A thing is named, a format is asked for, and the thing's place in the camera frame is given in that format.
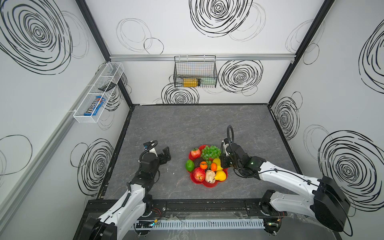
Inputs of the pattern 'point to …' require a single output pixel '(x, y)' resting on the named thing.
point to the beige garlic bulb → (209, 176)
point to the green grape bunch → (211, 152)
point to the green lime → (190, 165)
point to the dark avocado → (197, 162)
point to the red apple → (199, 174)
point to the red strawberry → (195, 152)
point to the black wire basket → (195, 71)
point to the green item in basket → (208, 81)
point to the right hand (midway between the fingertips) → (218, 157)
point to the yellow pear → (220, 175)
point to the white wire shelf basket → (110, 72)
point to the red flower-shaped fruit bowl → (191, 157)
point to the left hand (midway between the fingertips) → (163, 149)
